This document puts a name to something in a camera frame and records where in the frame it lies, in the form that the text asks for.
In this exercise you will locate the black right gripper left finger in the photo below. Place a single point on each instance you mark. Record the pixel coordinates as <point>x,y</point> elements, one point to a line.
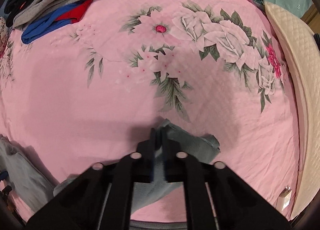
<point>138,166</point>

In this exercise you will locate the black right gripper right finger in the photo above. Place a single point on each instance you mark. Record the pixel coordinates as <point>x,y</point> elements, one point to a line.
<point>179,166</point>

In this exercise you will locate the grey-blue pants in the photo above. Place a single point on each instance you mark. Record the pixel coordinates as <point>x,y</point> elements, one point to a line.
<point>101,197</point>

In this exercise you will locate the white power adapter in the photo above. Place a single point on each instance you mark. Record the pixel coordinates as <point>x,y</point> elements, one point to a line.
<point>283,199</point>

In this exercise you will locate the pink floral bed sheet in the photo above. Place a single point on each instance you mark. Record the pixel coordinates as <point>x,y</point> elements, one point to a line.
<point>90,91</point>

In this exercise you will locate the red folded garment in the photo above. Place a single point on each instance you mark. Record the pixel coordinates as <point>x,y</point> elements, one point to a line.
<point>73,13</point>

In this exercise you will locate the blue folded garment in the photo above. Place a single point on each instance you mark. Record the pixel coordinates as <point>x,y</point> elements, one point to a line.
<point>42,26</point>

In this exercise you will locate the cream quilted pillow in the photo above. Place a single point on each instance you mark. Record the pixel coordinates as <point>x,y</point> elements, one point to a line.
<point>302,56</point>

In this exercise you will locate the red floral pillow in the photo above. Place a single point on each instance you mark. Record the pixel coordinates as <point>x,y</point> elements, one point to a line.
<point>4,35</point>

